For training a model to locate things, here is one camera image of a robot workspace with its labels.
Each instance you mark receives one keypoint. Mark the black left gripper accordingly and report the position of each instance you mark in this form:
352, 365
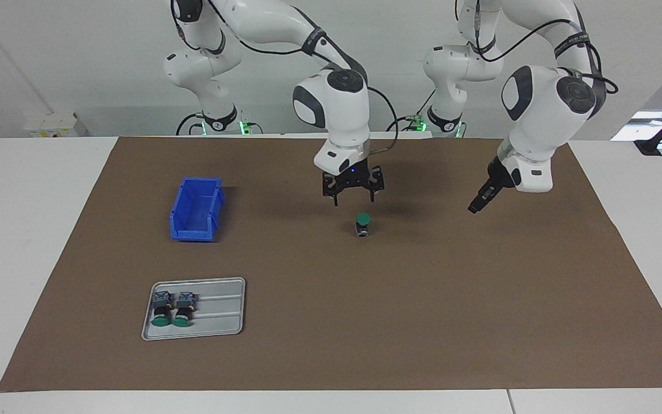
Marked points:
501, 177

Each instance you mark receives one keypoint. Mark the white wall box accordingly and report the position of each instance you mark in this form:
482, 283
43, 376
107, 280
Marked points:
55, 125

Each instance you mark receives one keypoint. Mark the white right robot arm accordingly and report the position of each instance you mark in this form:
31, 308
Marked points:
337, 109

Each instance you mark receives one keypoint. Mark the grey metal tray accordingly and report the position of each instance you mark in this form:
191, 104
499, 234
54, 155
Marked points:
222, 305

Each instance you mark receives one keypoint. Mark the green push button switch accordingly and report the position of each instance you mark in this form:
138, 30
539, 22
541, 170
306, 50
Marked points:
184, 310
162, 310
363, 221

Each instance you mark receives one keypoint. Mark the blue plastic storage bin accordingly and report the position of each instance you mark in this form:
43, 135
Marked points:
196, 210

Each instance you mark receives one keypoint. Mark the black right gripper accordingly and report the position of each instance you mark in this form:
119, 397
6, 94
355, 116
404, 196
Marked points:
354, 177

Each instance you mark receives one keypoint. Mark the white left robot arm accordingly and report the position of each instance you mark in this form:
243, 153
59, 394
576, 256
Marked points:
543, 109

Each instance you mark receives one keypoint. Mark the brown table mat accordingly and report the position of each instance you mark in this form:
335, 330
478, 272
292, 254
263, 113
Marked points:
394, 299

